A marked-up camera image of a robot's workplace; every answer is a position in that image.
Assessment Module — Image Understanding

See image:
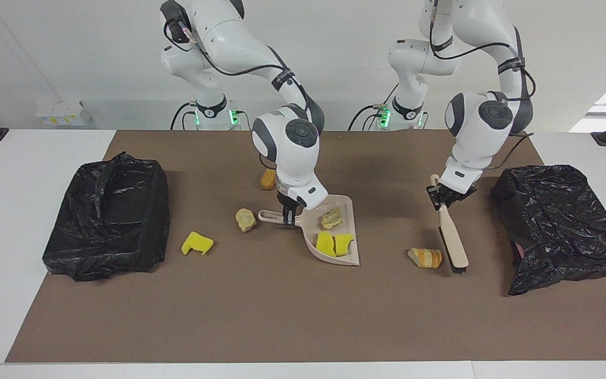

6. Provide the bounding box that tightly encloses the pale crumpled food piece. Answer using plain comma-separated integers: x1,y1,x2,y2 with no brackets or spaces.
235,208,257,233

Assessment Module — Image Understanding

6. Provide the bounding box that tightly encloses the yellow sponge wedge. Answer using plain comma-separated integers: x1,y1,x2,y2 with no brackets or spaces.
334,234,355,257

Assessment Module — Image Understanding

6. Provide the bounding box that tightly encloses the orange striped croissant piece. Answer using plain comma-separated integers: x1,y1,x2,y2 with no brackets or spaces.
407,247,443,270

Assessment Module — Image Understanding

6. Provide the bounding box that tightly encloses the pale flaky pastry piece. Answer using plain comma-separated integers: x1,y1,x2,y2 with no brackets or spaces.
320,207,344,231

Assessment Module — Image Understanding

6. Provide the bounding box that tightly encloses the yellow sponge block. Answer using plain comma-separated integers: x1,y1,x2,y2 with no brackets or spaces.
316,232,336,258

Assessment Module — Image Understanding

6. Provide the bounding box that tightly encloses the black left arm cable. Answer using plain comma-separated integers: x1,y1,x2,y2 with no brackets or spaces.
429,0,536,172

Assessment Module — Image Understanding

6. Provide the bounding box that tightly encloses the crumpled black trash bag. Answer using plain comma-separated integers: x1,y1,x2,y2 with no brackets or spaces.
490,164,606,296

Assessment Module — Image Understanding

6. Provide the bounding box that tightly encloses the brown table mat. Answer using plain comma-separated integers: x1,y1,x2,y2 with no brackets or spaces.
5,130,606,364

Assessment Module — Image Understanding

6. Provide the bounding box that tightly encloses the notched yellow sponge piece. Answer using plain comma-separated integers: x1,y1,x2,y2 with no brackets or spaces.
181,232,215,256

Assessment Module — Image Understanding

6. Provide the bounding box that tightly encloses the open black bag-lined bin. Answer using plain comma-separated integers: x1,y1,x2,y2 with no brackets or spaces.
42,152,171,282

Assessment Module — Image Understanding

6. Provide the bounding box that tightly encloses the black base cable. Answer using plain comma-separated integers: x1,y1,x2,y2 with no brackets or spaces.
170,102,198,131
348,82,401,131

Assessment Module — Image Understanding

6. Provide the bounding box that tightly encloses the beige plastic dustpan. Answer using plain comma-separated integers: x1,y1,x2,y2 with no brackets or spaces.
257,194,360,267

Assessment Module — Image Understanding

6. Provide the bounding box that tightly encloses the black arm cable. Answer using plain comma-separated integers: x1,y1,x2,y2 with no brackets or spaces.
429,0,536,172
164,16,314,111

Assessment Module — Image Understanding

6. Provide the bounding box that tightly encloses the white wall socket box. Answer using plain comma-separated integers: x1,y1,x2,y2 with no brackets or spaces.
35,101,94,127

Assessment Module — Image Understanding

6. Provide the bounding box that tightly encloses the beige hand brush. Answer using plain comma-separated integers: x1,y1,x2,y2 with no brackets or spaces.
429,174,470,275

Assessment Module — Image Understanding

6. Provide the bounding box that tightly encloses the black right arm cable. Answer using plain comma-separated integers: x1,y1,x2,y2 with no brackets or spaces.
164,16,314,111

